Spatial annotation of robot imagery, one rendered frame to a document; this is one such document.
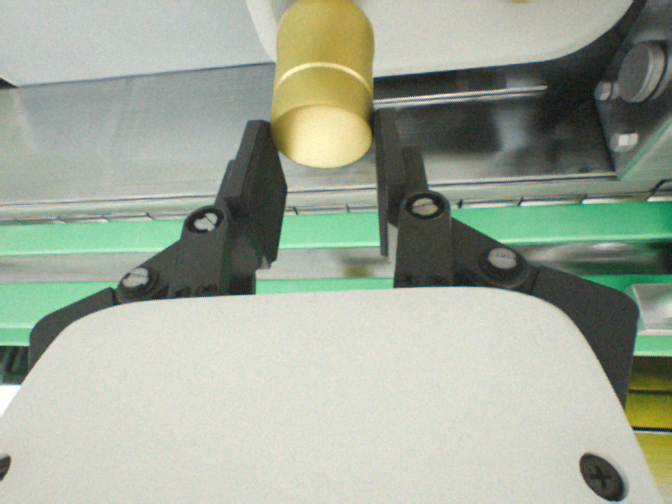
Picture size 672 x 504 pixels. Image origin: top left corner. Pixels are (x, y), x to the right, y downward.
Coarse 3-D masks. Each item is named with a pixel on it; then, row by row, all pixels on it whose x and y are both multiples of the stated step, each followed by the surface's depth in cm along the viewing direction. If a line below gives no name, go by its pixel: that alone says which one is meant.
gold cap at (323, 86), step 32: (320, 0) 12; (288, 32) 12; (320, 32) 12; (352, 32) 12; (288, 64) 12; (320, 64) 11; (352, 64) 12; (288, 96) 11; (320, 96) 11; (352, 96) 11; (288, 128) 12; (320, 128) 12; (352, 128) 12; (320, 160) 13; (352, 160) 13
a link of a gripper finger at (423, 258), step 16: (416, 192) 10; (432, 192) 9; (400, 208) 9; (416, 208) 9; (432, 208) 9; (448, 208) 9; (400, 224) 9; (416, 224) 9; (432, 224) 9; (448, 224) 9; (400, 240) 9; (416, 240) 9; (432, 240) 8; (448, 240) 8; (400, 256) 8; (416, 256) 8; (432, 256) 8; (448, 256) 8; (400, 272) 8; (416, 272) 8; (432, 272) 8; (448, 272) 8
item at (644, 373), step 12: (0, 348) 48; (12, 348) 48; (24, 348) 48; (0, 360) 47; (12, 360) 48; (24, 360) 48; (636, 360) 38; (648, 360) 38; (660, 360) 38; (636, 372) 38; (648, 372) 37; (660, 372) 37; (636, 384) 37; (648, 384) 37; (660, 384) 37
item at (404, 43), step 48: (288, 0) 20; (384, 0) 21; (432, 0) 21; (480, 0) 20; (576, 0) 19; (624, 0) 17; (384, 48) 20; (432, 48) 20; (480, 48) 19; (528, 48) 19; (576, 48) 19
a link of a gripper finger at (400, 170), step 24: (384, 120) 11; (384, 144) 11; (384, 168) 10; (408, 168) 11; (384, 192) 10; (408, 192) 10; (384, 216) 10; (384, 240) 11; (456, 240) 9; (480, 240) 9; (456, 264) 9; (480, 264) 8; (504, 264) 8; (528, 264) 8; (504, 288) 8
